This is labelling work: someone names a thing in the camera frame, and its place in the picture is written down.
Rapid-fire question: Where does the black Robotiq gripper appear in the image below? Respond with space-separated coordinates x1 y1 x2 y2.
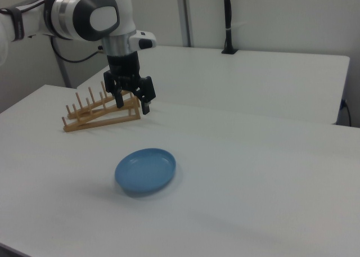
102 51 156 116

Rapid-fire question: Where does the blue round plate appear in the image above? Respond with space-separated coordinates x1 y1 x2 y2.
114 147 177 198

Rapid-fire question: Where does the wooden plate rack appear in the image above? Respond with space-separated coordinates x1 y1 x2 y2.
61 81 141 133

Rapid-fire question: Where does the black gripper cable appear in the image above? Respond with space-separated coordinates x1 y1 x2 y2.
49 34 104 64

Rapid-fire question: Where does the grey metal frame post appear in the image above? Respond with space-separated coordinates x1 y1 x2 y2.
52 37 73 88
176 0 195 47

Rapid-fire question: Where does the black camera stand pole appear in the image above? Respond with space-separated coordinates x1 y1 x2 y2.
221 0 239 55

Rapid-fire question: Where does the black velcro strap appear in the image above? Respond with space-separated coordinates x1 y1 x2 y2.
0 6 28 43

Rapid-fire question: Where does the black wall cable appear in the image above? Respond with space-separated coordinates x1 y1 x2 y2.
343 99 353 127

